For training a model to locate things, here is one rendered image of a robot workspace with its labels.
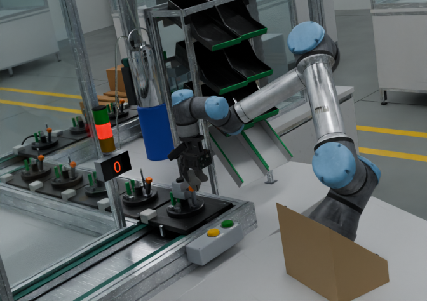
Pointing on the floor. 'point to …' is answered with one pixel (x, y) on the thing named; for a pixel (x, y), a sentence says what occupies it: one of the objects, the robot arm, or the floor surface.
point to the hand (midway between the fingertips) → (194, 187)
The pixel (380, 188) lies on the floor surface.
